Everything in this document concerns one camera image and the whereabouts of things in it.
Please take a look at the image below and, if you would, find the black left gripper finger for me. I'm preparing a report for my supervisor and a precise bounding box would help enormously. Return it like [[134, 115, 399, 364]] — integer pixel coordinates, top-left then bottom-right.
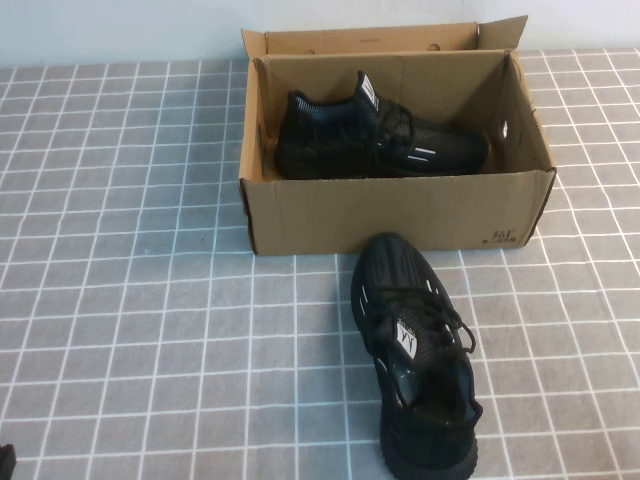
[[0, 442, 17, 480]]

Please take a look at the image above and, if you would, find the black mesh sneaker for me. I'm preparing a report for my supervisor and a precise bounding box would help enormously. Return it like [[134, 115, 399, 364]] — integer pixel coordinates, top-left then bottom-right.
[[349, 232, 485, 480], [273, 70, 491, 180]]

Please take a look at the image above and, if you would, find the brown cardboard shoe box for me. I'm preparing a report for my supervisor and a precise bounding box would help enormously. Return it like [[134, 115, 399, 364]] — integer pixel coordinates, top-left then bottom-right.
[[238, 14, 558, 257]]

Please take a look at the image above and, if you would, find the grey checked tablecloth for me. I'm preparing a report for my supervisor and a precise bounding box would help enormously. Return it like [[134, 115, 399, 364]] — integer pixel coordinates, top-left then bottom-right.
[[0, 47, 640, 480]]

